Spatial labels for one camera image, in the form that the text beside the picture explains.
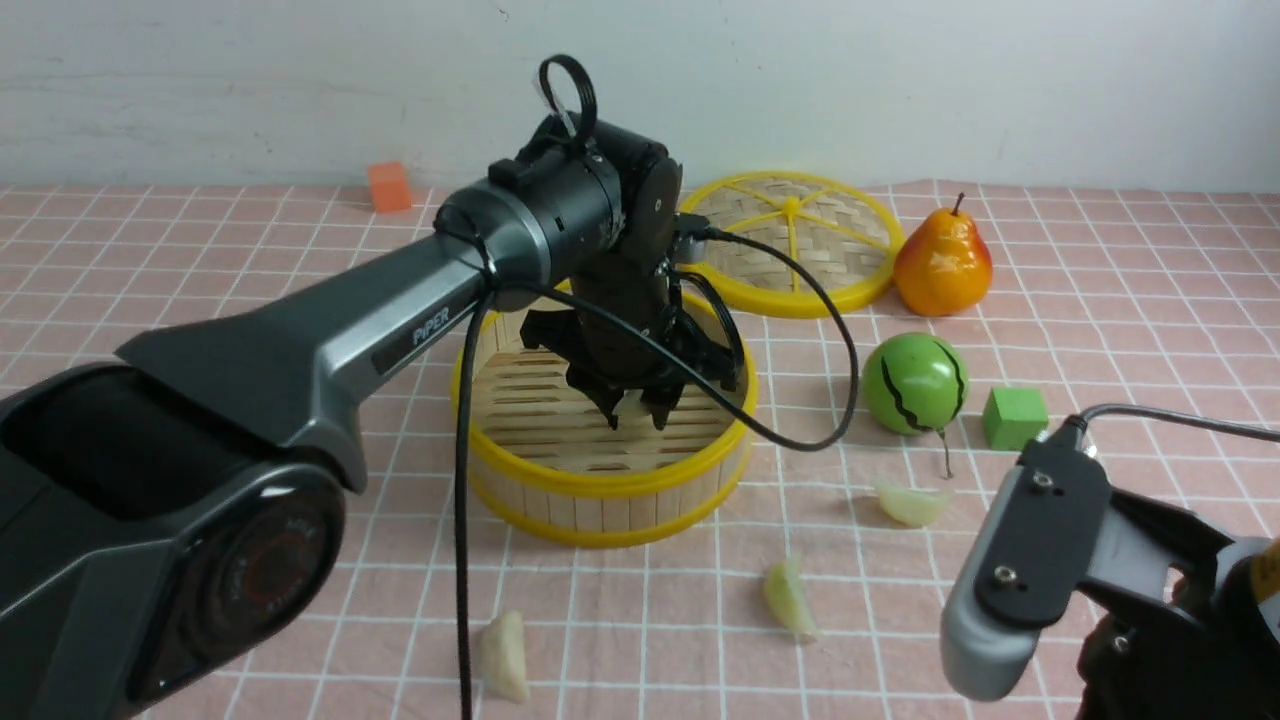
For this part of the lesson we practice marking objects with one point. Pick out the orange foam cube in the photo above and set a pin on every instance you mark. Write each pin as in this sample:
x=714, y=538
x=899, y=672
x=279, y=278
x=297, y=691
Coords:
x=389, y=187

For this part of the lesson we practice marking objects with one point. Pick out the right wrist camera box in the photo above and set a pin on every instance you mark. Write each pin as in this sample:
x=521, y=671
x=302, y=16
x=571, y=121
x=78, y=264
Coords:
x=1033, y=548

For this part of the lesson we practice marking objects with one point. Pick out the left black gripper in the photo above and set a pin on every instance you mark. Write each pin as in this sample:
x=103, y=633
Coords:
x=634, y=282

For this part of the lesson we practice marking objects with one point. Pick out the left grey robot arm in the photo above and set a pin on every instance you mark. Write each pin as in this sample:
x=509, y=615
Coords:
x=167, y=511

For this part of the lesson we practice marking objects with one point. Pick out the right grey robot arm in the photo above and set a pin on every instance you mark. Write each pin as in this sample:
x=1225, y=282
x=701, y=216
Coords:
x=1190, y=625

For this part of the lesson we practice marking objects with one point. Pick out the pink checkered tablecloth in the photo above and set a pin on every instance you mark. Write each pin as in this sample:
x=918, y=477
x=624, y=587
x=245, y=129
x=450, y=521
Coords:
x=1158, y=298

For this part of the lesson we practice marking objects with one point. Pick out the pale green dumpling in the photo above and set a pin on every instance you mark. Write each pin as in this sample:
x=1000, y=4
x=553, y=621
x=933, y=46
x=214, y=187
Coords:
x=914, y=508
x=785, y=596

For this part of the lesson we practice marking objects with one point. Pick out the white dumpling bottom front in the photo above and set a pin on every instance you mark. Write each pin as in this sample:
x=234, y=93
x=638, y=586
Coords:
x=501, y=660

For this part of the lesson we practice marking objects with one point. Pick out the bamboo steamer tray yellow rim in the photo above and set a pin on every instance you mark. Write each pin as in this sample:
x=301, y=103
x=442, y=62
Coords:
x=542, y=458

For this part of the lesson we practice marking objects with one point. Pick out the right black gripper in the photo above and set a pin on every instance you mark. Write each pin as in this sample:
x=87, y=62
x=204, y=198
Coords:
x=1190, y=625

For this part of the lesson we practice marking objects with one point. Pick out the woven bamboo steamer lid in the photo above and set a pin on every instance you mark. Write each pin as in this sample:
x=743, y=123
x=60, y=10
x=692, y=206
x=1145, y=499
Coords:
x=842, y=236

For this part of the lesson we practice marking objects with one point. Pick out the green foam cube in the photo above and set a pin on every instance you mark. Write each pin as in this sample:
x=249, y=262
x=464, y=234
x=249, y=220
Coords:
x=1013, y=416

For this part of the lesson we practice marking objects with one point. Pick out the green toy watermelon ball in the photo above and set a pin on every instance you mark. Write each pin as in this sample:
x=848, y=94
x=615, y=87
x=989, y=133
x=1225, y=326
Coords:
x=916, y=384

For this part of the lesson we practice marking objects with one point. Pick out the white dumpling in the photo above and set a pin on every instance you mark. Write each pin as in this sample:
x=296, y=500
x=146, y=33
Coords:
x=630, y=405
x=501, y=660

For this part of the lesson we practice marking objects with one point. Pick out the orange yellow toy pear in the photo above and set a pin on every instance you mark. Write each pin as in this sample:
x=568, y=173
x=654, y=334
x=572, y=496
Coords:
x=944, y=267

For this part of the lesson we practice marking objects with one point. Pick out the pale green dumpling front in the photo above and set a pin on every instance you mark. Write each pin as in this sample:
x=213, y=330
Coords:
x=785, y=596

